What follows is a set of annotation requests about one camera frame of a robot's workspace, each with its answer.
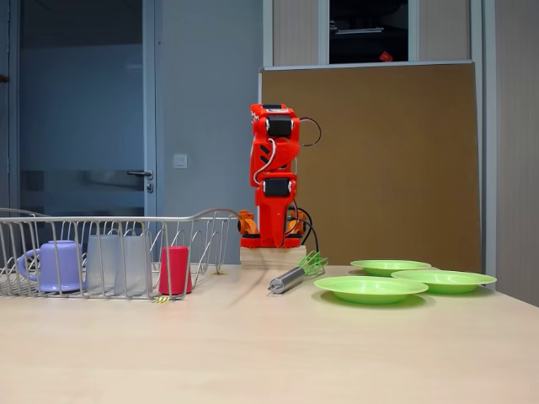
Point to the orange table clamp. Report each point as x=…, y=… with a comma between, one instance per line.
x=246, y=225

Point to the green plastic plate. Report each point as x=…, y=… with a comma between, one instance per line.
x=446, y=281
x=372, y=290
x=391, y=265

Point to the yellow black striped tape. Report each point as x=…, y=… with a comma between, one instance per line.
x=161, y=300
x=218, y=273

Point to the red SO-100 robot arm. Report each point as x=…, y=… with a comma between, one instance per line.
x=282, y=155

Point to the white spiral notebook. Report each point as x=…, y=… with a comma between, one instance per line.
x=358, y=30

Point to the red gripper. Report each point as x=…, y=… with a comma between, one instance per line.
x=275, y=186

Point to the blue grey door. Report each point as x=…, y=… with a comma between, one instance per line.
x=84, y=105

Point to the brown pin board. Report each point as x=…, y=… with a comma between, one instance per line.
x=379, y=168

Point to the red plastic cup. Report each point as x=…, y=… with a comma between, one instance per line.
x=174, y=271

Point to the white light switch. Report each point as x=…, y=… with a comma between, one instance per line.
x=180, y=161

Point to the small red box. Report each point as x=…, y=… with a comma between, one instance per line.
x=385, y=56

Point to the purple plastic mug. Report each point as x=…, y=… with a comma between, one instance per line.
x=61, y=265

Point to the translucent grey plastic cup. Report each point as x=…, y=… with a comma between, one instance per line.
x=135, y=269
x=101, y=265

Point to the wooden base block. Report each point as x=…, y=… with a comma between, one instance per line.
x=252, y=257

